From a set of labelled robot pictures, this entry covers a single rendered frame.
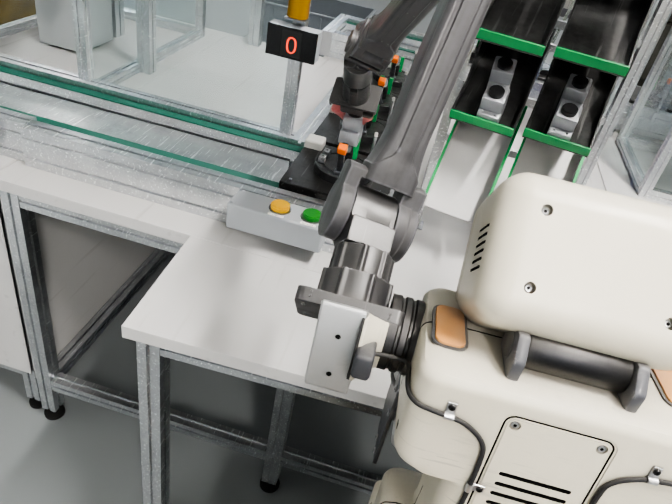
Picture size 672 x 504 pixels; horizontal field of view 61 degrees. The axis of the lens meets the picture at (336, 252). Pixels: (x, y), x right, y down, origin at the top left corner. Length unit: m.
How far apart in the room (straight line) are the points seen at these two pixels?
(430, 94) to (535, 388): 0.34
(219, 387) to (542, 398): 1.64
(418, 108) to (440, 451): 0.37
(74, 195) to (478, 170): 0.90
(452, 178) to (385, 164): 0.64
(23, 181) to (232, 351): 0.69
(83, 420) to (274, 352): 1.11
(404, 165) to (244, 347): 0.50
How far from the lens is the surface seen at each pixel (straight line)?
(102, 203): 1.40
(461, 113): 1.20
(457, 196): 1.29
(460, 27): 0.70
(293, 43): 1.41
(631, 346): 0.57
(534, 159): 1.36
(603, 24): 1.29
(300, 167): 1.37
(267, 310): 1.11
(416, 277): 1.28
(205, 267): 1.20
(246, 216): 1.22
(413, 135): 0.68
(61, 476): 1.95
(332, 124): 1.62
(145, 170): 1.37
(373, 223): 0.66
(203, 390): 2.09
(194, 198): 1.34
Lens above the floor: 1.61
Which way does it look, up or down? 35 degrees down
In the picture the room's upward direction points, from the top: 12 degrees clockwise
